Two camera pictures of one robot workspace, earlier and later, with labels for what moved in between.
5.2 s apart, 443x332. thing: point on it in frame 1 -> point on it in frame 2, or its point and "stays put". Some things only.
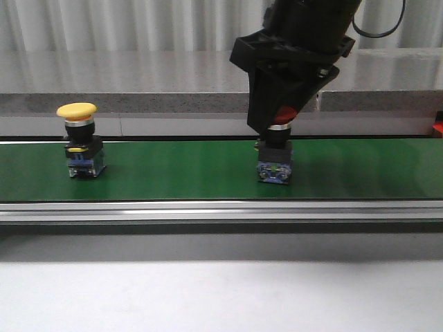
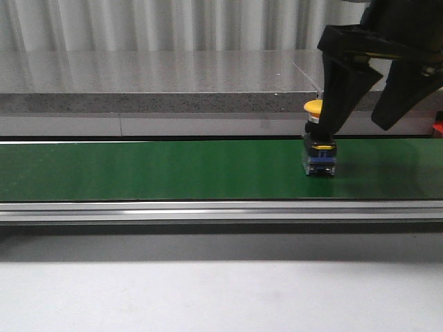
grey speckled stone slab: (127, 82) stays put
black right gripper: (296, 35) -> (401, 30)
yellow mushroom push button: (84, 149) -> (320, 153)
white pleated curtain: (191, 25) stays put
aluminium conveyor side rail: (127, 211) stays put
